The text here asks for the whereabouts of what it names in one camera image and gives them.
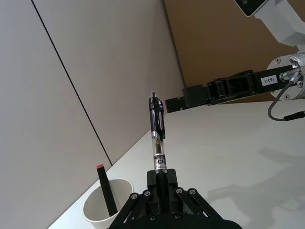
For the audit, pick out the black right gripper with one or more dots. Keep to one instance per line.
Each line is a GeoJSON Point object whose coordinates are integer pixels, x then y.
{"type": "Point", "coordinates": [258, 82]}

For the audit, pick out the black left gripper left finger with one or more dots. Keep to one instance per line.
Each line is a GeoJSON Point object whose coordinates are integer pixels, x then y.
{"type": "Point", "coordinates": [151, 190]}

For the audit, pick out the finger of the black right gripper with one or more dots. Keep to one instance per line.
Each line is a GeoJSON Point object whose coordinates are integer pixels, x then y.
{"type": "Point", "coordinates": [174, 105]}

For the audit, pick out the white paper cup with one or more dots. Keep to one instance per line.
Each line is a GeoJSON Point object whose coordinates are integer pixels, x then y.
{"type": "Point", "coordinates": [97, 210]}

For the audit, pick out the black and clear click pen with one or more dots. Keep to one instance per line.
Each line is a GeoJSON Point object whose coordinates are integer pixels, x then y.
{"type": "Point", "coordinates": [156, 124]}

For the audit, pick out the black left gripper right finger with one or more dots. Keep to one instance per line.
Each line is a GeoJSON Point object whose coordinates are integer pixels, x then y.
{"type": "Point", "coordinates": [172, 190]}

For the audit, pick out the black stick with red end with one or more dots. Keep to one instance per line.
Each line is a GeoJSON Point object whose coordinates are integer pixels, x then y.
{"type": "Point", "coordinates": [107, 190]}

